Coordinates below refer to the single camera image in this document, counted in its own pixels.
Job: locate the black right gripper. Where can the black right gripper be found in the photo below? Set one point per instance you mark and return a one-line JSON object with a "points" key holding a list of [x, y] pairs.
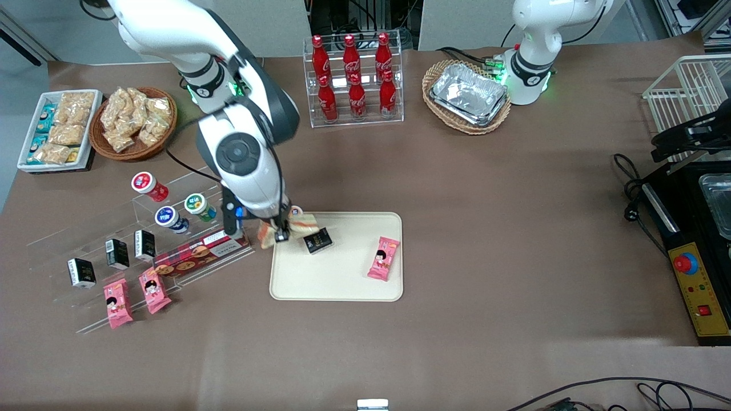
{"points": [[281, 225]]}

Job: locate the triangle sandwich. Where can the triangle sandwich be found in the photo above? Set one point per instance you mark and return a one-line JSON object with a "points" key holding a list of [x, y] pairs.
{"points": [[300, 225]]}

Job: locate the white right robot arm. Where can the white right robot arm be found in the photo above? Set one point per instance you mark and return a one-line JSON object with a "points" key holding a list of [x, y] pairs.
{"points": [[245, 154]]}

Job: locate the beige plastic tray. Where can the beige plastic tray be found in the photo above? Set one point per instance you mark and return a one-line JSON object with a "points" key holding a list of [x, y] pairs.
{"points": [[342, 274]]}

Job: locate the white rectangular snack tray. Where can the white rectangular snack tray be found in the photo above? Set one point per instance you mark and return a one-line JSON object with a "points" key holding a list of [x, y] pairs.
{"points": [[85, 142]]}

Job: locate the aluminium foil tray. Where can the aluminium foil tray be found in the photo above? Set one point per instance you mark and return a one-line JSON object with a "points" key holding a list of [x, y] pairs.
{"points": [[468, 94]]}

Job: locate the orange lid cup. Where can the orange lid cup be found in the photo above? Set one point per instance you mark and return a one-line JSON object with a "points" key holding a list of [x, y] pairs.
{"points": [[296, 210]]}

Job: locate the small black box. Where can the small black box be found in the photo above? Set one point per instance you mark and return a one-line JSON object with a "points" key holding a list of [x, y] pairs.
{"points": [[145, 245], [81, 273], [318, 241], [117, 254]]}

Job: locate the green lid cup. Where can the green lid cup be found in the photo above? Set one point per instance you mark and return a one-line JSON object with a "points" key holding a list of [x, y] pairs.
{"points": [[198, 206]]}

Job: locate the red cookie box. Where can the red cookie box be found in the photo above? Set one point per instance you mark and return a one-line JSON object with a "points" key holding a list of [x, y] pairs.
{"points": [[194, 254]]}

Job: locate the pink snack packet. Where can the pink snack packet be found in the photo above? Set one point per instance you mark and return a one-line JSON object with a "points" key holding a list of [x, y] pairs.
{"points": [[117, 303], [154, 290], [383, 258]]}

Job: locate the blue lid cup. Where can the blue lid cup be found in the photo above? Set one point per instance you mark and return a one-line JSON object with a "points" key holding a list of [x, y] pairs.
{"points": [[169, 219]]}

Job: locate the red cola bottle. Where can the red cola bottle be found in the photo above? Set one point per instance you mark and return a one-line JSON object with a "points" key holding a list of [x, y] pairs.
{"points": [[320, 57], [350, 56], [357, 100], [388, 97], [383, 54], [328, 103]]}

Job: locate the red lid cup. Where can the red lid cup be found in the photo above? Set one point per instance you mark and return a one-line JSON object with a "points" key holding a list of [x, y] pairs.
{"points": [[147, 185]]}

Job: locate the dark brown wicker basket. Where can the dark brown wicker basket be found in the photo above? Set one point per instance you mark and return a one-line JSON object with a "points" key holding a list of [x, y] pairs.
{"points": [[165, 137]]}

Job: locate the clear bag of crackers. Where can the clear bag of crackers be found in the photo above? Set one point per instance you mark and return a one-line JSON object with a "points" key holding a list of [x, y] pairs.
{"points": [[152, 131], [159, 107], [119, 140], [113, 111], [132, 103]]}

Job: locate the clear acrylic bottle rack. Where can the clear acrylic bottle rack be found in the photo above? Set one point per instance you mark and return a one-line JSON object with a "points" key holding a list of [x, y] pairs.
{"points": [[394, 108]]}

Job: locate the small white metal block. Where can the small white metal block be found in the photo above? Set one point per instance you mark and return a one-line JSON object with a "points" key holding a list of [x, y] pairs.
{"points": [[372, 405]]}

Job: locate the clear acrylic stepped shelf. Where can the clear acrylic stepped shelf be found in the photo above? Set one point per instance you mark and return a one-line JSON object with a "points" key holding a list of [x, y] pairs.
{"points": [[85, 240]]}

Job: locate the light wicker basket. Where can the light wicker basket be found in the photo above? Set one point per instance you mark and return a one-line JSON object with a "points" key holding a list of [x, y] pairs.
{"points": [[434, 77]]}

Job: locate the clear bag of biscuits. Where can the clear bag of biscuits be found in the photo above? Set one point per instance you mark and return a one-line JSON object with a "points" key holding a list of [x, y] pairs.
{"points": [[67, 135], [77, 107], [52, 153]]}

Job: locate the teal snack packet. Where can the teal snack packet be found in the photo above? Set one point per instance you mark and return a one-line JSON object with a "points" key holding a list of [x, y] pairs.
{"points": [[37, 147], [45, 117]]}

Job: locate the black sealing machine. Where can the black sealing machine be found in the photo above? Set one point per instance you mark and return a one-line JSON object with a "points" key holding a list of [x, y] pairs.
{"points": [[685, 228]]}

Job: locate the red emergency stop button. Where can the red emergency stop button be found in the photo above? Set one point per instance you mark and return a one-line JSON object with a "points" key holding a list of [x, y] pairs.
{"points": [[685, 263]]}

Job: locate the foil container in machine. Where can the foil container in machine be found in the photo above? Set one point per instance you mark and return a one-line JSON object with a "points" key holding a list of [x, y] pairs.
{"points": [[718, 202]]}

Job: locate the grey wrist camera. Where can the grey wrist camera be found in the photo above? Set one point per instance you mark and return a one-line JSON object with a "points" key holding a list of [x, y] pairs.
{"points": [[231, 214]]}

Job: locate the red rocker switch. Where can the red rocker switch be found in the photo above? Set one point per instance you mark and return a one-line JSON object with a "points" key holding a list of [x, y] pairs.
{"points": [[704, 310]]}

